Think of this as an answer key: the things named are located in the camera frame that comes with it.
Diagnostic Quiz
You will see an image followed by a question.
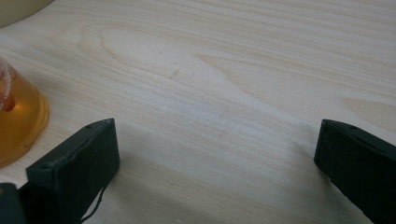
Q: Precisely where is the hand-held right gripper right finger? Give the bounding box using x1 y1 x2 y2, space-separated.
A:
313 119 396 224

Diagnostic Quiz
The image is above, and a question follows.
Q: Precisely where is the clear plastic cup orange drink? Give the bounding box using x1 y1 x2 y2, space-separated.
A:
0 57 50 169

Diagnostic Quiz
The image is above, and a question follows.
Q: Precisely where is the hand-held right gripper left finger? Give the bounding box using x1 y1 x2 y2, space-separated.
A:
18 118 120 224

